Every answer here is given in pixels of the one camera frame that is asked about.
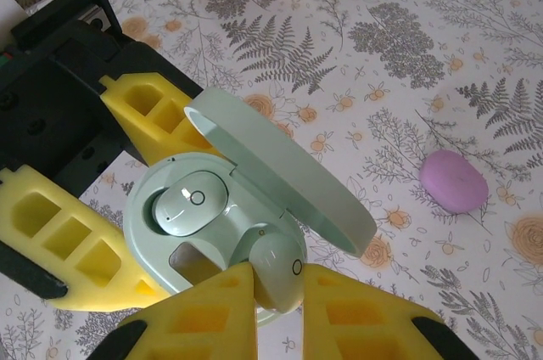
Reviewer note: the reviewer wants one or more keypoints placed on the mint green earbud case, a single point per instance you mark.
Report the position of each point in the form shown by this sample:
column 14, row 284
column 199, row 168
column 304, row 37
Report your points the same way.
column 275, row 156

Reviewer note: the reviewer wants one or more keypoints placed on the floral tablecloth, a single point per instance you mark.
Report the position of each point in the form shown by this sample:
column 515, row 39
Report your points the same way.
column 382, row 58

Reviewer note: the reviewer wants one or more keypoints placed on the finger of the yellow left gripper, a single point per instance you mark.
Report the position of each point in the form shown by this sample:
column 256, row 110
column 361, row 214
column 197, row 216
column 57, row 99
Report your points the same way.
column 169, row 131
column 106, row 288

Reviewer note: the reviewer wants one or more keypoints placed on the pink earbud case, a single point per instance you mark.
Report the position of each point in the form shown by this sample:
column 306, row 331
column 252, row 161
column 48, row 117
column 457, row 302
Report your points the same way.
column 454, row 181

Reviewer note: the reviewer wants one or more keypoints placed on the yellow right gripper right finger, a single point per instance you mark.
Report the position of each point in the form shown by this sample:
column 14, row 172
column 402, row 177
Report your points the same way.
column 314, row 334

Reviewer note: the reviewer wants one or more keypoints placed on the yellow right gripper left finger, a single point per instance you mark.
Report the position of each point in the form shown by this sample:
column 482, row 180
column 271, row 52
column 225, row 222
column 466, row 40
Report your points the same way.
column 237, row 334

